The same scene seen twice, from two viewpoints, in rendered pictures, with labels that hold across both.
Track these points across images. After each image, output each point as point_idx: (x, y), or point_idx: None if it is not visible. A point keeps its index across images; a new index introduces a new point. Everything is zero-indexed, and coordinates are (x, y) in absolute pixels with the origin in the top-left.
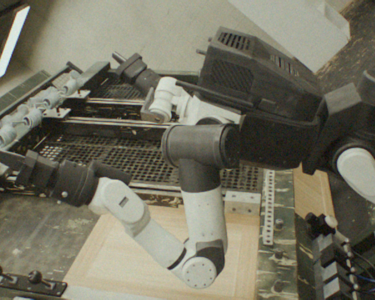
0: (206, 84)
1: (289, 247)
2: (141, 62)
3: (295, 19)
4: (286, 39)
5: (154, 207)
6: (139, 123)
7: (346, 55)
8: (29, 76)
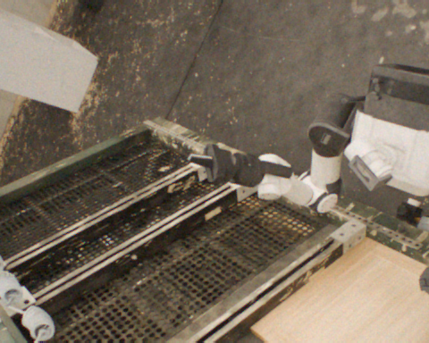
0: None
1: None
2: (224, 150)
3: (28, 58)
4: (27, 86)
5: (294, 297)
6: (130, 243)
7: (111, 77)
8: None
